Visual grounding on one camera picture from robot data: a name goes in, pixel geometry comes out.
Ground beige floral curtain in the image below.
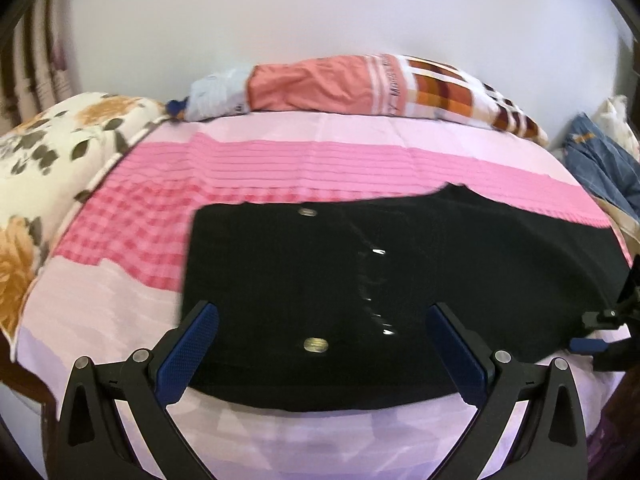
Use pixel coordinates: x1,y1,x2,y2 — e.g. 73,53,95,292
1,0,74,132

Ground brown wooden bed frame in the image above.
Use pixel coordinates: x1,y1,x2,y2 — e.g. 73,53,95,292
1,336,58,468

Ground white cloth at right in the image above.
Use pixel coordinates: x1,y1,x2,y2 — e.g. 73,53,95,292
592,94,639,160

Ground pink striped bed sheet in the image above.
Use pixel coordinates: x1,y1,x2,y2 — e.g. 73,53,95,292
17,112,630,479

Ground floral cream pillow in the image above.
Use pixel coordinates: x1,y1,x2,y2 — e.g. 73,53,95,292
1,92,166,348

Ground black pants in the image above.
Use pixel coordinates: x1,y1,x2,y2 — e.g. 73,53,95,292
182,185,629,412

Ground blue plaid cloth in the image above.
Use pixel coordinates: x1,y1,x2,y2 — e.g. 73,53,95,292
563,113,639,221

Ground orange plaid folded quilt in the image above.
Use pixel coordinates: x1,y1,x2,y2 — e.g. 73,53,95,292
167,52,550,149

